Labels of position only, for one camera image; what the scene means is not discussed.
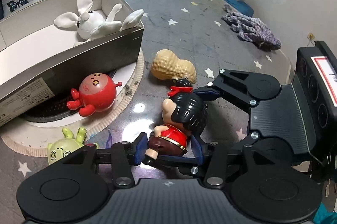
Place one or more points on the purple knitted cloth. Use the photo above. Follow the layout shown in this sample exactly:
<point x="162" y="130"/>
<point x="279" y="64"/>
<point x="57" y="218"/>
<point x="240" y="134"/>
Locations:
<point x="251" y="30"/>

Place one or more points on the green round alien toy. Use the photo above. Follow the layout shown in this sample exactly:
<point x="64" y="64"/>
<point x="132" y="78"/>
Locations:
<point x="65" y="146"/>

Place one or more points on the red round alien toy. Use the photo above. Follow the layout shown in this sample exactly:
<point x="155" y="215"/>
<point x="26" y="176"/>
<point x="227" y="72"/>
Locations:
<point x="96" y="93"/>

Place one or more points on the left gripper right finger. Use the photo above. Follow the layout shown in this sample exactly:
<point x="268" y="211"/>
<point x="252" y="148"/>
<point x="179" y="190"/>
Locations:
<point x="209" y="163"/>

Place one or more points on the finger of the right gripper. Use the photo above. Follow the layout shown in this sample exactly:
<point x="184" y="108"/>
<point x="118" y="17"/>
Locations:
<point x="242" y="89"/>
<point x="244" y="140"/>

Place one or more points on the grey cardboard shoebox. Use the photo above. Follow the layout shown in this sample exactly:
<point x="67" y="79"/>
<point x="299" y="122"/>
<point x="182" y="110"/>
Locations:
<point x="39" y="60"/>

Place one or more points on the black-haired boy figurine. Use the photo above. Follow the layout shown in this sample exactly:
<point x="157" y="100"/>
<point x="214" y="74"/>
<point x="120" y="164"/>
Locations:
<point x="184" y="114"/>

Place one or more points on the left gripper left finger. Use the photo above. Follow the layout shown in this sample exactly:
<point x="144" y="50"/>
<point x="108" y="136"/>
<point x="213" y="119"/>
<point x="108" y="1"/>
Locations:
<point x="122" y="156"/>

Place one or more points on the white plush rabbit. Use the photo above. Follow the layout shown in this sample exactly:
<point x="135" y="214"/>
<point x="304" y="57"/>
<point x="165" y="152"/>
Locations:
<point x="92" y="25"/>

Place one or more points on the tan peanut toy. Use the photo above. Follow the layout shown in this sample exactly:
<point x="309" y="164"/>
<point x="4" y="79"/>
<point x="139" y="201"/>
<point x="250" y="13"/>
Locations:
<point x="167" y="66"/>

